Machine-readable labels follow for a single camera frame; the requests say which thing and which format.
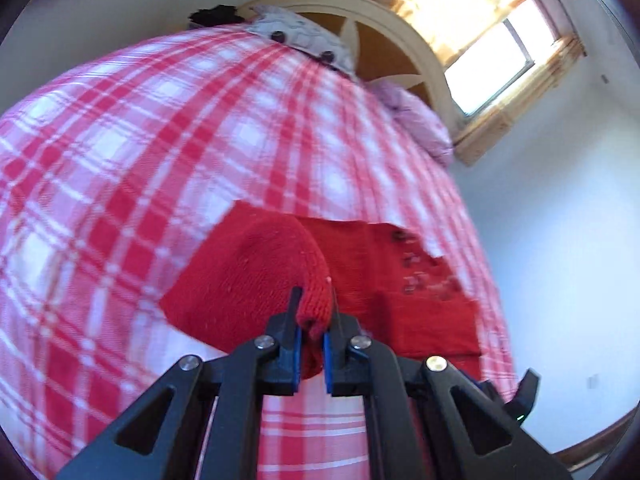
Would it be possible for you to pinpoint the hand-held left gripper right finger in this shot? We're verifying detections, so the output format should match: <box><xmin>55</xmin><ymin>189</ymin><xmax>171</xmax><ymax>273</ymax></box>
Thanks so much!
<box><xmin>322</xmin><ymin>301</ymin><xmax>575</xmax><ymax>480</ymax></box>

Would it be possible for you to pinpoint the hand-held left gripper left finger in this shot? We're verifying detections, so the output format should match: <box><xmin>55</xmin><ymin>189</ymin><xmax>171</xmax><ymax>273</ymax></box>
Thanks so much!
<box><xmin>54</xmin><ymin>287</ymin><xmax>304</xmax><ymax>480</ymax></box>

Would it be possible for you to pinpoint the red knitted sweater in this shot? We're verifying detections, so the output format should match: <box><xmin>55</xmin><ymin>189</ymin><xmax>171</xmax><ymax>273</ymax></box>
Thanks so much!
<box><xmin>159</xmin><ymin>200</ymin><xmax>482</xmax><ymax>382</ymax></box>

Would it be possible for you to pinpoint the wooden baseboard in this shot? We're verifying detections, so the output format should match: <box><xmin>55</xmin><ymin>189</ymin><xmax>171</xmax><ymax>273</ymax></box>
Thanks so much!
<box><xmin>555</xmin><ymin>417</ymin><xmax>637</xmax><ymax>472</ymax></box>

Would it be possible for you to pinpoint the red white plaid bed sheet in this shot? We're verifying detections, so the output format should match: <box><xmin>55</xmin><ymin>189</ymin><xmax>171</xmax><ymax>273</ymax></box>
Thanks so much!
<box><xmin>0</xmin><ymin>27</ymin><xmax>518</xmax><ymax>480</ymax></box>

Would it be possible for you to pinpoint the pink pillow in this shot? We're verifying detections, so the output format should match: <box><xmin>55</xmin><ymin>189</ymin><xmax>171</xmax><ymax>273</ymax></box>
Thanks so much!
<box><xmin>370</xmin><ymin>77</ymin><xmax>456</xmax><ymax>166</ymax></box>

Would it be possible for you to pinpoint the grey patterned pillow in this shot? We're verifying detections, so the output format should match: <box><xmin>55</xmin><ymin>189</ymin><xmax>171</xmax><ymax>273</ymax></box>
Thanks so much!
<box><xmin>250</xmin><ymin>5</ymin><xmax>359</xmax><ymax>79</ymax></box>

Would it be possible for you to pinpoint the cream wooden headboard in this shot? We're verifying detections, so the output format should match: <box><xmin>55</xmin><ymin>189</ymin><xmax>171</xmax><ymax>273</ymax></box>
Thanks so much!
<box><xmin>239</xmin><ymin>0</ymin><xmax>463</xmax><ymax>133</ymax></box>

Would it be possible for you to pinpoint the window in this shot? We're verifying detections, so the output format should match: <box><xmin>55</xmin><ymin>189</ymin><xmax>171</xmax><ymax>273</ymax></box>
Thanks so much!
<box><xmin>442</xmin><ymin>0</ymin><xmax>558</xmax><ymax>118</ymax></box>

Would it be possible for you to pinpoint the black cloth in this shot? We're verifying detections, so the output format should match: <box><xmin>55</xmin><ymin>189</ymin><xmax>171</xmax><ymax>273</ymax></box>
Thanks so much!
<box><xmin>188</xmin><ymin>5</ymin><xmax>246</xmax><ymax>29</ymax></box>

